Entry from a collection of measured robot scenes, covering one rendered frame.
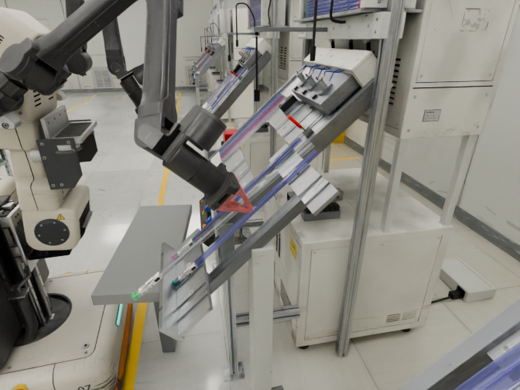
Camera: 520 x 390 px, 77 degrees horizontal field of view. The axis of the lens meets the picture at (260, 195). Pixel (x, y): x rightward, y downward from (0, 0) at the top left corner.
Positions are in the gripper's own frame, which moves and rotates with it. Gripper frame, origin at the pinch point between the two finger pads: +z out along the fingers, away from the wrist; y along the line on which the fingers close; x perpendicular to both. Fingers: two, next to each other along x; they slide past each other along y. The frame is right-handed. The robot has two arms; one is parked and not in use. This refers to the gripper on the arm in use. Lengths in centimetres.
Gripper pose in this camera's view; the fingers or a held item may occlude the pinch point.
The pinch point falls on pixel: (247, 206)
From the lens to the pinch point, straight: 69.2
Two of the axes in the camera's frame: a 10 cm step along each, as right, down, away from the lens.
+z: 6.7, 5.2, 5.2
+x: -6.8, 7.1, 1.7
